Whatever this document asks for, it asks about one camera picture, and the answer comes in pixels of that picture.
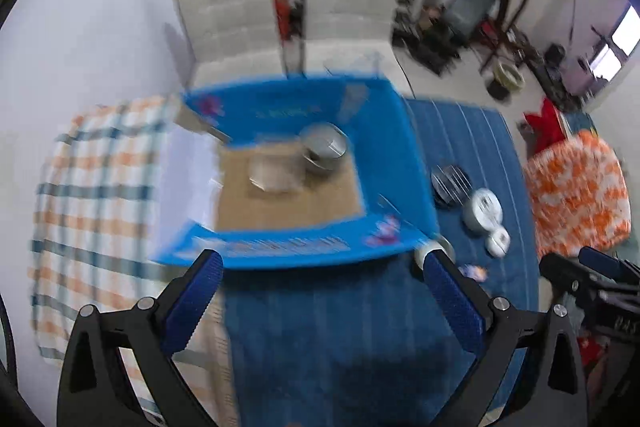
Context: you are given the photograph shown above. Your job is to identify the small white cup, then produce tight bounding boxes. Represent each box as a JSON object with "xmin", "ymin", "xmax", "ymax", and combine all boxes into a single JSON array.
[{"xmin": 484, "ymin": 227, "xmax": 511, "ymax": 258}]

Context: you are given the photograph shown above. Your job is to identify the window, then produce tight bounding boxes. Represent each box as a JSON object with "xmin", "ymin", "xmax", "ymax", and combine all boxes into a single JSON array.
[{"xmin": 589, "ymin": 6, "xmax": 640, "ymax": 84}]

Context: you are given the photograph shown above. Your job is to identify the dark wooden chair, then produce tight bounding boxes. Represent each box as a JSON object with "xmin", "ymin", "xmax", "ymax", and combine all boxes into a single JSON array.
[{"xmin": 477, "ymin": 0, "xmax": 532, "ymax": 74}]

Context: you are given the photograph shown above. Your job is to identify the orange white floral blanket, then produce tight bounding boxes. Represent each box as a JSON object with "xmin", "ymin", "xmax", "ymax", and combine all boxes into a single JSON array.
[{"xmin": 521, "ymin": 131, "xmax": 632, "ymax": 259}]

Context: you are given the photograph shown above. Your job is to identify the blue cardboard box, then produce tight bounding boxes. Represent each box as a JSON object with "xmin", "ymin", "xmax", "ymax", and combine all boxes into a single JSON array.
[{"xmin": 151, "ymin": 74, "xmax": 442, "ymax": 271}]

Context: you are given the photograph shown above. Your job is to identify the small colourful packet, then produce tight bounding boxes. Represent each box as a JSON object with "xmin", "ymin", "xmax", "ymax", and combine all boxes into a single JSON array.
[{"xmin": 459, "ymin": 264, "xmax": 489, "ymax": 283}]

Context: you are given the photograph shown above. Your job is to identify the red cloth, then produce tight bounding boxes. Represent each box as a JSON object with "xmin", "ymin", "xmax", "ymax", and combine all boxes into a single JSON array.
[{"xmin": 523, "ymin": 98, "xmax": 572, "ymax": 154}]

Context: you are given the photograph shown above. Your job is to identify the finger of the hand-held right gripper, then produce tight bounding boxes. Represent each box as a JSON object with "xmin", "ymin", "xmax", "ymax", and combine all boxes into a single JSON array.
[
  {"xmin": 578, "ymin": 247, "xmax": 640, "ymax": 280},
  {"xmin": 539, "ymin": 253, "xmax": 603, "ymax": 295}
]

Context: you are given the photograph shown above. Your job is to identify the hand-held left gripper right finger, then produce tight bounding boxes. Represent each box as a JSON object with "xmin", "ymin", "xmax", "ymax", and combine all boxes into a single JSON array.
[{"xmin": 415, "ymin": 250, "xmax": 589, "ymax": 427}]

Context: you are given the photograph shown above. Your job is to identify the blue striped mat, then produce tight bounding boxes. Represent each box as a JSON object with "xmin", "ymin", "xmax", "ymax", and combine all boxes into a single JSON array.
[{"xmin": 221, "ymin": 97, "xmax": 542, "ymax": 427}]

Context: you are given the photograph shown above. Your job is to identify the tape roll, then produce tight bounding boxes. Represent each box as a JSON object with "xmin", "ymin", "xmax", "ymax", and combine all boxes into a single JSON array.
[{"xmin": 414, "ymin": 235, "xmax": 456, "ymax": 269}]

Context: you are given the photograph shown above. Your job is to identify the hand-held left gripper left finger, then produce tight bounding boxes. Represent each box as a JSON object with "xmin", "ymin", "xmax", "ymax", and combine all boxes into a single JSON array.
[{"xmin": 57, "ymin": 249, "xmax": 226, "ymax": 427}]

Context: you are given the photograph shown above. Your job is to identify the orange blue plaid blanket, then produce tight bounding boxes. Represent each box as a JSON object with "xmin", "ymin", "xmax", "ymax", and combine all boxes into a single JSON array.
[{"xmin": 29, "ymin": 94, "xmax": 237, "ymax": 427}]

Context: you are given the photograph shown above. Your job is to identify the clear plastic container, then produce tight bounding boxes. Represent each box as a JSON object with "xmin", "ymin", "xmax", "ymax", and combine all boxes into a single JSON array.
[{"xmin": 248, "ymin": 153, "xmax": 302, "ymax": 193}]

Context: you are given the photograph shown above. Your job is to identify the white cushioned chair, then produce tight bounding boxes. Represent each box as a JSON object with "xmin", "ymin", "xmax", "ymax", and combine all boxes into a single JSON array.
[
  {"xmin": 171, "ymin": 0, "xmax": 288, "ymax": 88},
  {"xmin": 299, "ymin": 0, "xmax": 402, "ymax": 75}
]

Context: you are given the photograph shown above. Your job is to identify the white round container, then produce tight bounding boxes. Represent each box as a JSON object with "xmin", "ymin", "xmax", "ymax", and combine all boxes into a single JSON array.
[{"xmin": 462, "ymin": 188, "xmax": 503, "ymax": 234}]

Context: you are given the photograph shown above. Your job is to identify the black wire rack dish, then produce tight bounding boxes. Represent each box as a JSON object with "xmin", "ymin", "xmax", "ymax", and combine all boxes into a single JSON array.
[{"xmin": 430, "ymin": 164, "xmax": 472, "ymax": 208}]

